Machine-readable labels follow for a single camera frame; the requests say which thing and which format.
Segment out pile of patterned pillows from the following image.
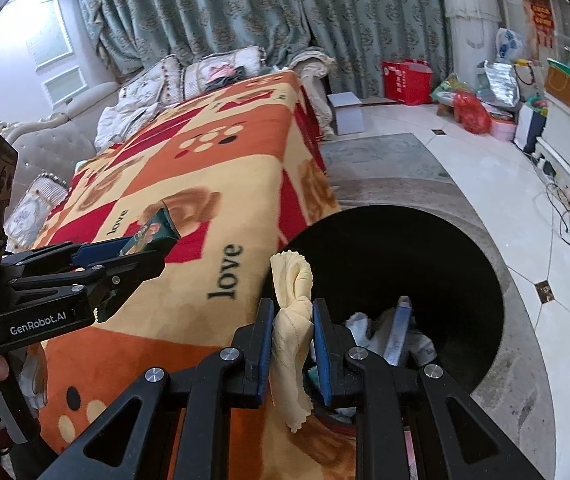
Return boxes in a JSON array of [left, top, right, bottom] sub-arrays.
[[95, 95, 166, 153]]

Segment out tan paper bag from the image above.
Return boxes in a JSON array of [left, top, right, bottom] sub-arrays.
[[545, 62, 570, 111]]

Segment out red shopping basket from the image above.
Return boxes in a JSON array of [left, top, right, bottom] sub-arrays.
[[382, 59, 433, 106]]

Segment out pink box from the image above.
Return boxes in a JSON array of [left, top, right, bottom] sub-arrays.
[[488, 117, 518, 142]]

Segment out black trash bin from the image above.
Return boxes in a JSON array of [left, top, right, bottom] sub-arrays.
[[271, 205, 506, 461]]

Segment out red plastic bag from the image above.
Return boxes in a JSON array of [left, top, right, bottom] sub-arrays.
[[452, 91, 492, 135]]

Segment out red wall decoration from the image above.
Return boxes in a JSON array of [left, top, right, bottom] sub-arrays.
[[530, 0, 553, 48]]

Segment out green patterned curtain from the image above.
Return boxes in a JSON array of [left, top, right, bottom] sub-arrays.
[[72, 0, 453, 106]]

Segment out dark green snack packet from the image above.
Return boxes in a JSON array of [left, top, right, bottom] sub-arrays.
[[117, 201, 182, 258]]

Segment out white carton box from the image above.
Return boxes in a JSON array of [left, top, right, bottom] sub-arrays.
[[327, 92, 364, 136]]

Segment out yellow cloth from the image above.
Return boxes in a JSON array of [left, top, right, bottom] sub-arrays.
[[269, 252, 316, 436]]

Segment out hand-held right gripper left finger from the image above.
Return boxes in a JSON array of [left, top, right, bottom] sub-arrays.
[[40, 297, 276, 480]]

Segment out beaded white cushion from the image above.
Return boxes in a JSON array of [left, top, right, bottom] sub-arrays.
[[117, 55, 186, 106]]

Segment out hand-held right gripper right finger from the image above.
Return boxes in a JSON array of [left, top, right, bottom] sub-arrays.
[[312, 298, 541, 480]]

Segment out silver frilled cushion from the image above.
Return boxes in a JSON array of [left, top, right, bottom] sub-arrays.
[[5, 172, 70, 251]]

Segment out tangled cables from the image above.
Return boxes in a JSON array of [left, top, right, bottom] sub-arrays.
[[545, 180, 570, 251]]

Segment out white frilled fabric cover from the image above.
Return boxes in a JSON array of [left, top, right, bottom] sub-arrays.
[[438, 0, 511, 98]]

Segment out pink embroidered cushion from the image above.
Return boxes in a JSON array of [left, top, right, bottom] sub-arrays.
[[182, 46, 266, 101]]

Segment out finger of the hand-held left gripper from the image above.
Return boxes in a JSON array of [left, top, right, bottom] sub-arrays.
[[11, 249, 167, 322], [1, 238, 134, 277]]

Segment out red orange printed blanket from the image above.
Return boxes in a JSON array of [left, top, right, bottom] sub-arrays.
[[12, 71, 361, 480]]

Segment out blue white plastic bag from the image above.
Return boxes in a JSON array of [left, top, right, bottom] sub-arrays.
[[495, 27, 526, 63]]

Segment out dark folded clothes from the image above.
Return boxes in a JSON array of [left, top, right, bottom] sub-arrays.
[[204, 64, 247, 92]]

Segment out silver foil bag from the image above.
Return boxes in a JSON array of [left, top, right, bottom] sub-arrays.
[[482, 60, 521, 108]]

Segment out colourful green packet bag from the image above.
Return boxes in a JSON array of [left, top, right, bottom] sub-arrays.
[[430, 74, 476, 111]]

